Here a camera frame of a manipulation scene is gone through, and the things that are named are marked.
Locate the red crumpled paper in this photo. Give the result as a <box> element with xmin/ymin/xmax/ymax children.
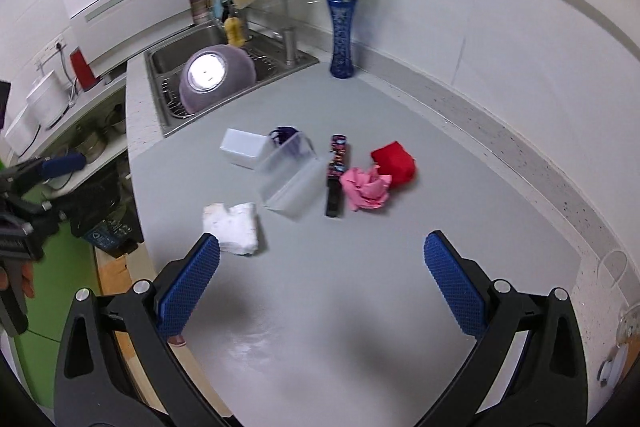
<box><xmin>370</xmin><ymin>141</ymin><xmax>417</xmax><ymax>188</ymax></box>

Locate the black patterned wrapper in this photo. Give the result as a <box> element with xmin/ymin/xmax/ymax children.
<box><xmin>324</xmin><ymin>134</ymin><xmax>350</xmax><ymax>219</ymax></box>

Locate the person's left hand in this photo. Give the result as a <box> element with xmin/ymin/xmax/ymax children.
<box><xmin>0</xmin><ymin>259</ymin><xmax>36</xmax><ymax>300</ymax></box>

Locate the pink crumpled paper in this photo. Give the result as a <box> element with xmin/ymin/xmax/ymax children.
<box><xmin>340</xmin><ymin>166</ymin><xmax>393</xmax><ymax>212</ymax></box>

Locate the white wall plug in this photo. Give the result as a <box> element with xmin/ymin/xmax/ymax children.
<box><xmin>597</xmin><ymin>349</ymin><xmax>628</xmax><ymax>388</ymax></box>

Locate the steel pot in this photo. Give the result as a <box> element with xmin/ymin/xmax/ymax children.
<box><xmin>102</xmin><ymin>104</ymin><xmax>128</xmax><ymax>138</ymax></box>
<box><xmin>75</xmin><ymin>129</ymin><xmax>108</xmax><ymax>162</ymax></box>

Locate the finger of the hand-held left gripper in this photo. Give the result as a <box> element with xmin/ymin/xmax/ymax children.
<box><xmin>10</xmin><ymin>197</ymin><xmax>66</xmax><ymax>223</ymax></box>
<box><xmin>10</xmin><ymin>153</ymin><xmax>87</xmax><ymax>185</ymax></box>

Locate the stainless steel sink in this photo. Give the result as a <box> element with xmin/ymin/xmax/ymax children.
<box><xmin>145</xmin><ymin>22</ymin><xmax>321</xmax><ymax>138</ymax></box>

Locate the clear suction cup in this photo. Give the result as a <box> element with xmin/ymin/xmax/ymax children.
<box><xmin>612</xmin><ymin>302</ymin><xmax>640</xmax><ymax>348</ymax></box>

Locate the purple and white cloth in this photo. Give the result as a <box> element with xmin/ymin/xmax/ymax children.
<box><xmin>268</xmin><ymin>125</ymin><xmax>311</xmax><ymax>158</ymax></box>

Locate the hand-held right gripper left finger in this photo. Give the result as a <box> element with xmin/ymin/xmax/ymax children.
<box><xmin>54</xmin><ymin>232</ymin><xmax>236</xmax><ymax>427</ymax></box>

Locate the tall chrome faucet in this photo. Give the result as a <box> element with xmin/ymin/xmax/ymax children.
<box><xmin>226</xmin><ymin>0</ymin><xmax>301</xmax><ymax>68</ymax></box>

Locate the blue patterned vase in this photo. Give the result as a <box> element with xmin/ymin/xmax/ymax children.
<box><xmin>327</xmin><ymin>0</ymin><xmax>359</xmax><ymax>80</ymax></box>

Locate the purple plastic basin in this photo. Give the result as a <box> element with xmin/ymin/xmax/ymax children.
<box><xmin>178</xmin><ymin>46</ymin><xmax>257</xmax><ymax>114</ymax></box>

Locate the white round appliance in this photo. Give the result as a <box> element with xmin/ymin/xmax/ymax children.
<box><xmin>25</xmin><ymin>69</ymin><xmax>71</xmax><ymax>130</ymax></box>

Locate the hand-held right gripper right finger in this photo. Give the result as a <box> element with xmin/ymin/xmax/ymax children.
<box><xmin>415</xmin><ymin>230</ymin><xmax>588</xmax><ymax>427</ymax></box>

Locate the clear plastic box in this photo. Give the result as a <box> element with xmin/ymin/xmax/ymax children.
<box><xmin>255</xmin><ymin>132</ymin><xmax>326</xmax><ymax>221</ymax></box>

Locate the pinkish bottle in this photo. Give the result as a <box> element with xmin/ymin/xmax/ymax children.
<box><xmin>189</xmin><ymin>0</ymin><xmax>211</xmax><ymax>25</ymax></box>

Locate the red cup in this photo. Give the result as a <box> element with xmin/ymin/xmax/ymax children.
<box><xmin>69</xmin><ymin>48</ymin><xmax>103</xmax><ymax>92</ymax></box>

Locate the small white box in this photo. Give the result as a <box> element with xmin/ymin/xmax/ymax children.
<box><xmin>219</xmin><ymin>128</ymin><xmax>276</xmax><ymax>170</ymax></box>

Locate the white square container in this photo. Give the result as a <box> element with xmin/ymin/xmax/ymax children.
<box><xmin>2</xmin><ymin>104</ymin><xmax>41</xmax><ymax>155</ymax></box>

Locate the white crumpled tissue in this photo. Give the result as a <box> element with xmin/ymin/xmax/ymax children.
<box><xmin>201</xmin><ymin>202</ymin><xmax>263</xmax><ymax>256</ymax></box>

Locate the black trash bag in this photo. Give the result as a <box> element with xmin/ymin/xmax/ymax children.
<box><xmin>70</xmin><ymin>162</ymin><xmax>146</xmax><ymax>258</ymax></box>

